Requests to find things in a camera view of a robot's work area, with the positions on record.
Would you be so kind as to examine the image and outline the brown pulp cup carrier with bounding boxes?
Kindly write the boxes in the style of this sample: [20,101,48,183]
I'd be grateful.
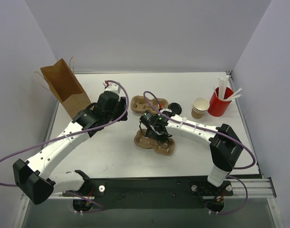
[133,129,176,156]
[130,95,168,114]

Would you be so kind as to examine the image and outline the brown paper bag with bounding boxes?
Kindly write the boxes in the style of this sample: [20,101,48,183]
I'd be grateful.
[34,59,91,119]

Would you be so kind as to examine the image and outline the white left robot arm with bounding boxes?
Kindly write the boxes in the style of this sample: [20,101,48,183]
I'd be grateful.
[13,80,129,205]

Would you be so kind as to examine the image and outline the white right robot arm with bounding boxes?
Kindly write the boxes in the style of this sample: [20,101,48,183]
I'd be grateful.
[140,109,243,187]

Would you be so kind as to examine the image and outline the stack of black lids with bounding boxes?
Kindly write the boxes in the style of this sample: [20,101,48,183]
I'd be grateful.
[168,103,182,115]

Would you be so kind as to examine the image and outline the stack of paper cups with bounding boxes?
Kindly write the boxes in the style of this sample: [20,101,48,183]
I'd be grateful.
[191,98,210,119]

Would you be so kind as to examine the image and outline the red plastic cup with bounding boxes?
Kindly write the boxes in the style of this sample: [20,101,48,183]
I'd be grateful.
[208,87,232,117]

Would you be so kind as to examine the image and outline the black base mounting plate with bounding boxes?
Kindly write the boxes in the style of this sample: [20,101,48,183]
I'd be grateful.
[72,176,233,212]

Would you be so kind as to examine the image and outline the white wrapped straws bundle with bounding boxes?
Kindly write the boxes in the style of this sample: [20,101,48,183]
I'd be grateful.
[215,75,242,102]

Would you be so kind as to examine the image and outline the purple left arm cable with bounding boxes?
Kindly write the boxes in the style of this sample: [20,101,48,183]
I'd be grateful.
[0,80,130,212]

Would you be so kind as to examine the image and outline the aluminium rail frame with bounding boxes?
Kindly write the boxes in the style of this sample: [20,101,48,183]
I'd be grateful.
[197,178,277,199]

